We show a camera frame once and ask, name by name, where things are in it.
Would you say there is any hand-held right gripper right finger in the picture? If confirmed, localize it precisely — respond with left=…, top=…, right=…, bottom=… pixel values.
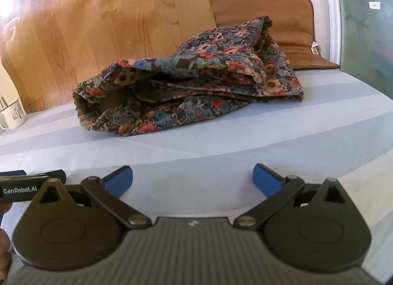
left=234, top=163, right=354, bottom=229

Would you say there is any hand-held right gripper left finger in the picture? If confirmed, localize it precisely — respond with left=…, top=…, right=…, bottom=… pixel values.
left=33, top=165, right=152, bottom=229

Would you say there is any floral patterned garment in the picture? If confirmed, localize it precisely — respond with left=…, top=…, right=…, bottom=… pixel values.
left=72, top=15, right=304, bottom=137

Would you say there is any person's left hand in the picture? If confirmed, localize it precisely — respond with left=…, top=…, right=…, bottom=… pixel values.
left=0, top=228, right=12, bottom=270

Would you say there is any white printed mug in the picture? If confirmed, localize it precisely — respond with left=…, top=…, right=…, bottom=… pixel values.
left=0, top=96, right=28, bottom=136

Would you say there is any striped light blue bedsheet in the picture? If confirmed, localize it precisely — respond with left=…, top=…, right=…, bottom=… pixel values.
left=0, top=68, right=393, bottom=284

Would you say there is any large wooden board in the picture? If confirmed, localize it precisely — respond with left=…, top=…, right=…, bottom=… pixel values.
left=0, top=0, right=217, bottom=114

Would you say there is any brown seat cushion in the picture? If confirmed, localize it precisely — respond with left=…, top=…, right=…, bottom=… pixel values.
left=207, top=0, right=341, bottom=71

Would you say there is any white window frame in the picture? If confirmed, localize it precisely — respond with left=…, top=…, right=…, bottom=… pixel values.
left=322, top=0, right=393, bottom=100

